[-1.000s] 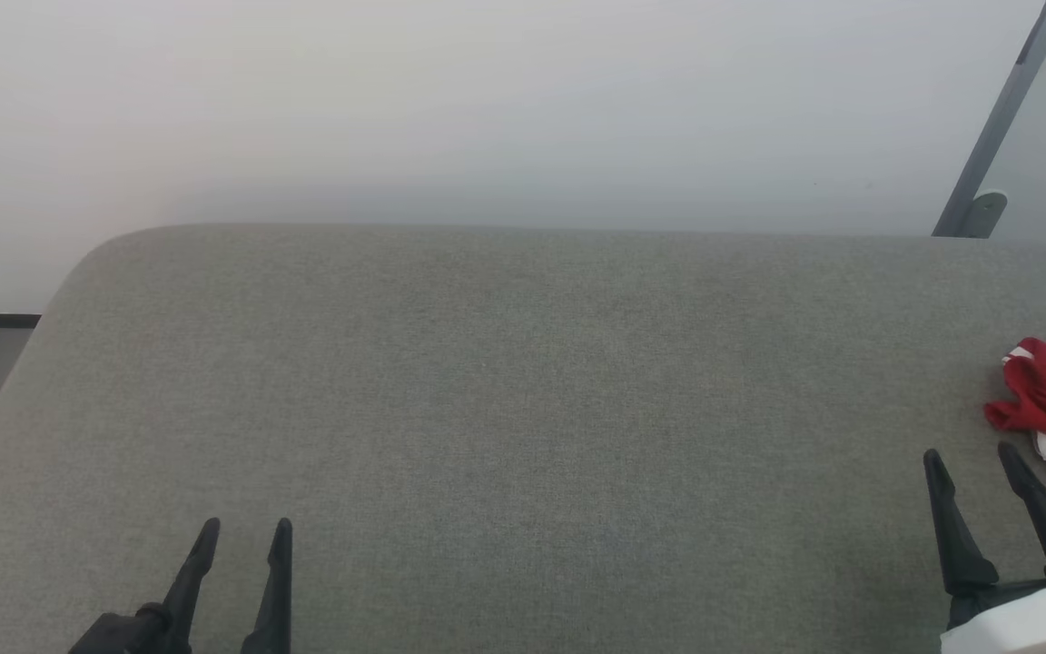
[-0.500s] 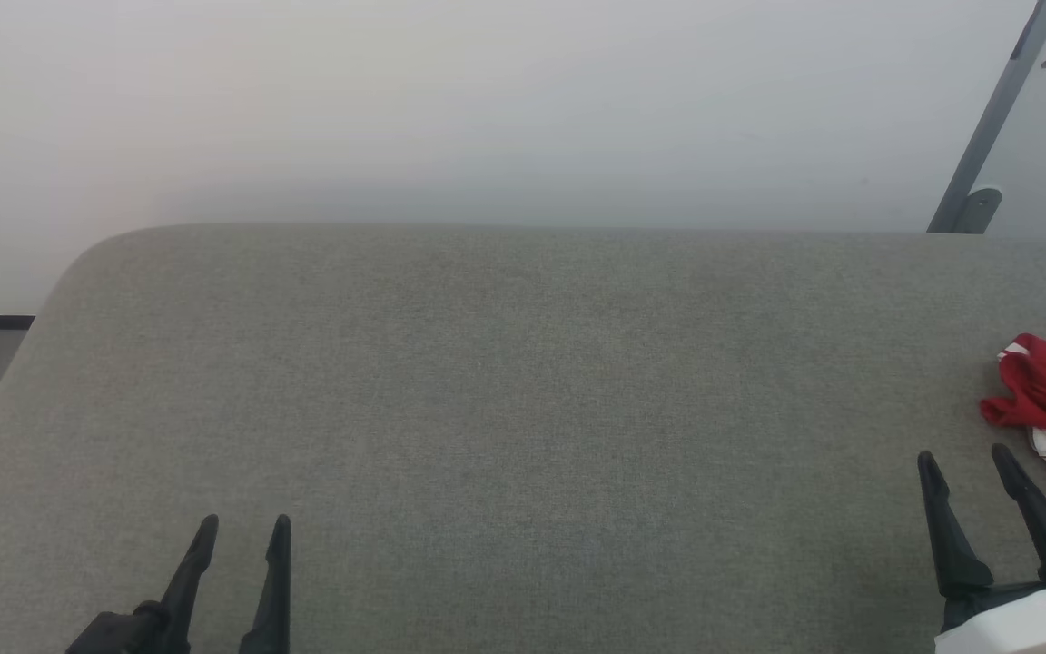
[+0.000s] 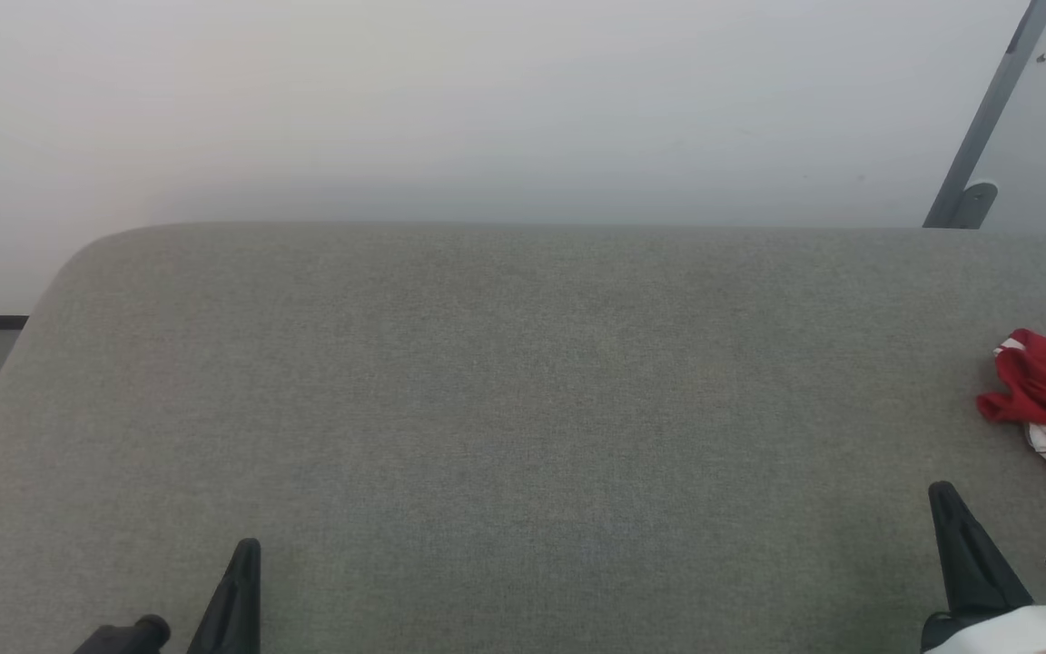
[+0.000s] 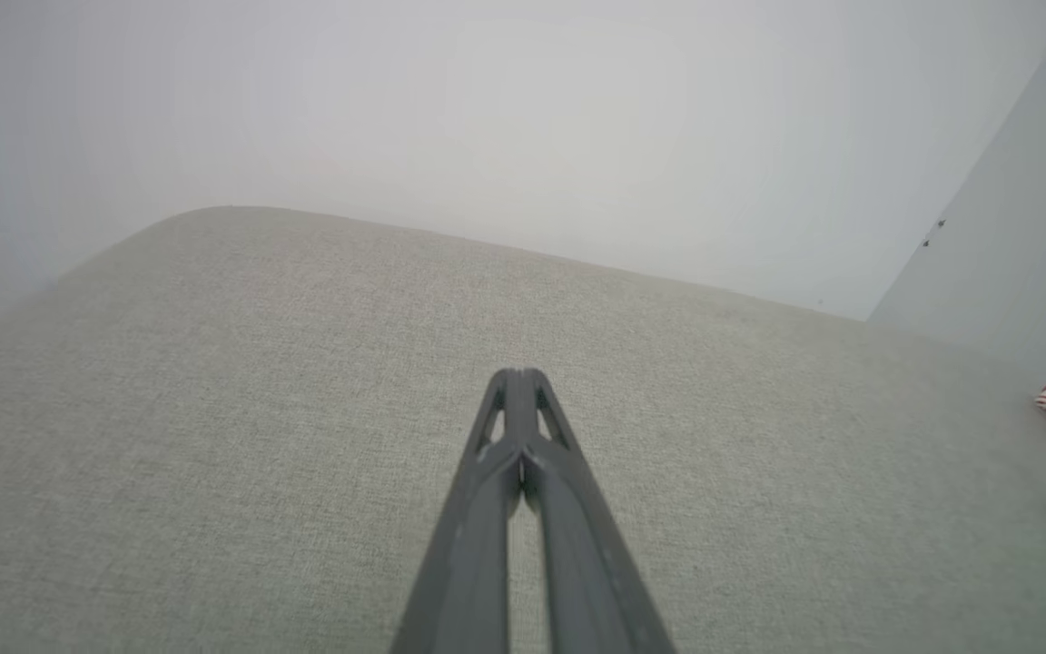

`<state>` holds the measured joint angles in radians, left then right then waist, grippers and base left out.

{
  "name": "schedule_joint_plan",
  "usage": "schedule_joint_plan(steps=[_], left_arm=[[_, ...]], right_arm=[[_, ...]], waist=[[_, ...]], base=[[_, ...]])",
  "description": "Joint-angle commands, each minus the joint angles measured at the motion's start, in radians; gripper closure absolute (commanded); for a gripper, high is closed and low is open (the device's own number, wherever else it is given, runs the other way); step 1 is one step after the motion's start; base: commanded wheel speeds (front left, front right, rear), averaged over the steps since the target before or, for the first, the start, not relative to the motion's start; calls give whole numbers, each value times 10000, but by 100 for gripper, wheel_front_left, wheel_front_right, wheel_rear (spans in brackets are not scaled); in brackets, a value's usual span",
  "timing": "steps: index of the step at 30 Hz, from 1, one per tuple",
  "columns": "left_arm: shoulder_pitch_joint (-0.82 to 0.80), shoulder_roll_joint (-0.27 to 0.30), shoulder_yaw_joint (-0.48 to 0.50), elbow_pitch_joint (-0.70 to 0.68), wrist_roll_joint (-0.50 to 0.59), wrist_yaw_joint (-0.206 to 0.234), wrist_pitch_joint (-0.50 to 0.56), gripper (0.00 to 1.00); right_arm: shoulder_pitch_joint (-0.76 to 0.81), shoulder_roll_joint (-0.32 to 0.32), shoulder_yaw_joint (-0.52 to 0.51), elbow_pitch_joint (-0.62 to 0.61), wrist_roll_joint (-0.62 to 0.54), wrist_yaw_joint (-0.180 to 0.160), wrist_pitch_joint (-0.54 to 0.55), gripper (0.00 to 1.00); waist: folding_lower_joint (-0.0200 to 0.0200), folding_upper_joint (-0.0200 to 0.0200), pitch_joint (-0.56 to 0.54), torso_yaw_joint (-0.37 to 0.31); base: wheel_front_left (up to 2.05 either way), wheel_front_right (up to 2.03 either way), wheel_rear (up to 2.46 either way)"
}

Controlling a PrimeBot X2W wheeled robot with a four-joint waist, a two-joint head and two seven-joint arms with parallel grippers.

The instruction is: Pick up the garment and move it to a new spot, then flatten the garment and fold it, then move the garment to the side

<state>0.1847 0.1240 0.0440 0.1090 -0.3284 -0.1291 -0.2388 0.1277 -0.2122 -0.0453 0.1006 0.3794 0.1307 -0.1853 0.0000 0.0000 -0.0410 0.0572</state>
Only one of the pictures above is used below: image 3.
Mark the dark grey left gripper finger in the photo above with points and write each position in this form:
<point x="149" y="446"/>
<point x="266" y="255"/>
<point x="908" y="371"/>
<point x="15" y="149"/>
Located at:
<point x="234" y="599"/>

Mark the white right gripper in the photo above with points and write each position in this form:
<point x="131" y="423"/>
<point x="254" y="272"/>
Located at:
<point x="1022" y="634"/>

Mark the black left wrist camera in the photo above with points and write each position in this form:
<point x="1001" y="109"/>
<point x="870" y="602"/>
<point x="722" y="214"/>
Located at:
<point x="128" y="638"/>

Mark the grey metal bracket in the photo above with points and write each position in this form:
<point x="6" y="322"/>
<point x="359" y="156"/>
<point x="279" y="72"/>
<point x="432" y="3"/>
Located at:
<point x="975" y="204"/>

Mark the grey metal frame bar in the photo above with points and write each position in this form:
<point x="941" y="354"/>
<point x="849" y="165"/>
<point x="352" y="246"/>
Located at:
<point x="995" y="100"/>

